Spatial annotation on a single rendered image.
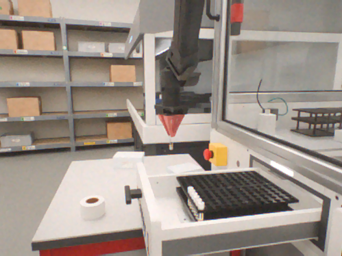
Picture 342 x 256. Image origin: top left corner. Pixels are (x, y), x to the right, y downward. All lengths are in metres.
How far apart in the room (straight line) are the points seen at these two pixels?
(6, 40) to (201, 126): 3.45
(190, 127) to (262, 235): 0.94
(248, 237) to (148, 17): 1.09
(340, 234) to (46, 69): 4.51
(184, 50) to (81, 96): 4.09
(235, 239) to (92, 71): 4.33
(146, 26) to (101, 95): 3.43
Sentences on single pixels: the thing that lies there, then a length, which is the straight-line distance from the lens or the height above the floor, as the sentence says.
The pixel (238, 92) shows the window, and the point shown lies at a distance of 0.88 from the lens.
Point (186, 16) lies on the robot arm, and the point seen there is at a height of 1.28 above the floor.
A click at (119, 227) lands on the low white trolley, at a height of 0.76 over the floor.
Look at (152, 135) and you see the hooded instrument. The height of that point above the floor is 0.85.
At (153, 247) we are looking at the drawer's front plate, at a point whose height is 0.88.
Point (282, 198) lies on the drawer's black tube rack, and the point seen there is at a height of 0.90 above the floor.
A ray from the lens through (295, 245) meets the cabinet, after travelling 0.71.
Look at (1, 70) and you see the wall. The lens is 4.81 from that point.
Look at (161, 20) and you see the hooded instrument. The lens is 1.36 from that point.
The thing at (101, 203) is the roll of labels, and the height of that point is 0.80.
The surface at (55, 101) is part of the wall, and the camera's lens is 4.71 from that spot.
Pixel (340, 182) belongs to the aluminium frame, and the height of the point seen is 0.97.
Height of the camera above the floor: 1.15
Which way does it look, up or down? 12 degrees down
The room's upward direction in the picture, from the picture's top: straight up
